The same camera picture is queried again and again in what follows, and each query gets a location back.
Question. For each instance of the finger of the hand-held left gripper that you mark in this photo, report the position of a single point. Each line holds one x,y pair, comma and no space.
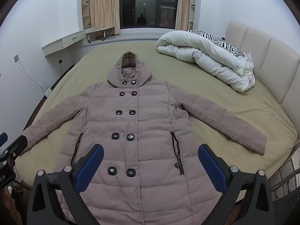
3,139
16,147

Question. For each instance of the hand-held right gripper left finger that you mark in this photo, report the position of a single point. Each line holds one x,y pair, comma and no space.
91,168

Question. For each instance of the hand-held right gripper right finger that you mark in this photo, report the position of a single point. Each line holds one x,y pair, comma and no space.
211,171

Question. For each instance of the mauve hooded padded coat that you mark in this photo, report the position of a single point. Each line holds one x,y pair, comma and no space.
150,121

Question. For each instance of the checked cloth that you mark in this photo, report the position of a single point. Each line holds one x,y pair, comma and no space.
17,178

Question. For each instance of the white router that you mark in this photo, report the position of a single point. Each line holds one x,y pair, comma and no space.
48,91

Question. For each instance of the bed with olive sheet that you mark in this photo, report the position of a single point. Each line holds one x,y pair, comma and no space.
211,93

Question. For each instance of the black mesh chair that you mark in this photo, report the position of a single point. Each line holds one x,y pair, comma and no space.
288,208

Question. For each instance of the white folded duvet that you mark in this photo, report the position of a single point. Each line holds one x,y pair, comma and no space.
211,58

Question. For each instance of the white floating desk with drawer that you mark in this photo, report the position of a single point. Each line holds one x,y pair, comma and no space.
70,38

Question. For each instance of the zebra striped pillow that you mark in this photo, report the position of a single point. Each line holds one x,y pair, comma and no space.
225,43

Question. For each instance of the beige padded headboard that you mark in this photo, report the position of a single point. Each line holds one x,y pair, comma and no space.
269,51

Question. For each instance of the folding lap table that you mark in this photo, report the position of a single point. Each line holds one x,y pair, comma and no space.
103,30

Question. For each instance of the green box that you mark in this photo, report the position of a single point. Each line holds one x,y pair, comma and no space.
191,24

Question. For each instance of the beige curtain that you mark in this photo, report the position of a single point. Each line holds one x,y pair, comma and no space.
103,4
184,4

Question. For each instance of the dark window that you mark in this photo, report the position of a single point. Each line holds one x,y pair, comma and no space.
150,4

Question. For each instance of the wall socket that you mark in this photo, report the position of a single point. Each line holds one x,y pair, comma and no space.
16,58

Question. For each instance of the white wall shelf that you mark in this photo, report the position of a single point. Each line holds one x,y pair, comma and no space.
85,9
192,9

